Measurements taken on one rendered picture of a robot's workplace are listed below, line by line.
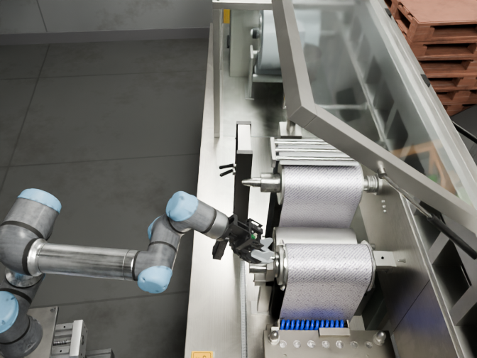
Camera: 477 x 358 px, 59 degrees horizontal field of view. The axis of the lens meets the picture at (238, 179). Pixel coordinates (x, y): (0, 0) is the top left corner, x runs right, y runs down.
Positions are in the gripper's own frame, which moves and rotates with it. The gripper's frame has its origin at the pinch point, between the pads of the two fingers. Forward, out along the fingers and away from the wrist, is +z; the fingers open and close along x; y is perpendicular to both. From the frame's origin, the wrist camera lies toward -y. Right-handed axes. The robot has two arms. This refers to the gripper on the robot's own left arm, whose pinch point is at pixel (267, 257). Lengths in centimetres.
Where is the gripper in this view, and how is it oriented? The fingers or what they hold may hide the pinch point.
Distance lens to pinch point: 126.8
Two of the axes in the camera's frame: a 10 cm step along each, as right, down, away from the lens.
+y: 6.7, -5.2, -5.4
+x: -0.1, -7.3, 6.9
